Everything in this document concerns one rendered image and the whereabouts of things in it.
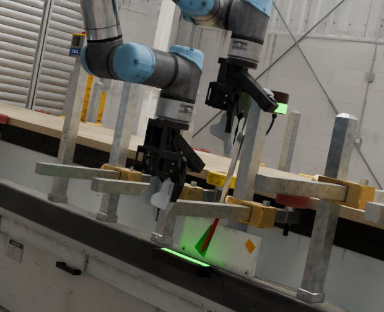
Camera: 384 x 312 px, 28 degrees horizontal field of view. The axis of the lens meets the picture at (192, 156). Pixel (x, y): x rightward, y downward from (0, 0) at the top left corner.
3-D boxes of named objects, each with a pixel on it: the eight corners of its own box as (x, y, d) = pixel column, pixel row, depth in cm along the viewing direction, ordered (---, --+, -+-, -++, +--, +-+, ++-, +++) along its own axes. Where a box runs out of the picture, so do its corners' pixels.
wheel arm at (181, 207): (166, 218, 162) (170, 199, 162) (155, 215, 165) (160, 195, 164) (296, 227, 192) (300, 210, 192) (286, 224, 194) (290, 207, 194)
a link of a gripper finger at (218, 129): (207, 149, 177) (217, 109, 177) (231, 155, 175) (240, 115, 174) (202, 148, 175) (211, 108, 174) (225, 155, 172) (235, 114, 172)
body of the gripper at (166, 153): (131, 172, 161) (142, 115, 160) (161, 176, 167) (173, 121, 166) (154, 179, 155) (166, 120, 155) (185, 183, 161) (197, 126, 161)
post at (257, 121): (225, 287, 184) (265, 88, 182) (215, 283, 187) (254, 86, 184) (235, 287, 186) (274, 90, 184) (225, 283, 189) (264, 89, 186)
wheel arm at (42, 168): (39, 178, 199) (43, 161, 198) (33, 176, 201) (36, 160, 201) (166, 190, 228) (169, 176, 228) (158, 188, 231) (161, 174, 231)
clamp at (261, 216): (259, 228, 177) (263, 206, 177) (218, 215, 187) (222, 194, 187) (274, 229, 181) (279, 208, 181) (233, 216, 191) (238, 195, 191)
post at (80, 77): (54, 202, 238) (82, 57, 236) (46, 199, 242) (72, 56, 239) (67, 203, 241) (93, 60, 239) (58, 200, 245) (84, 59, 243)
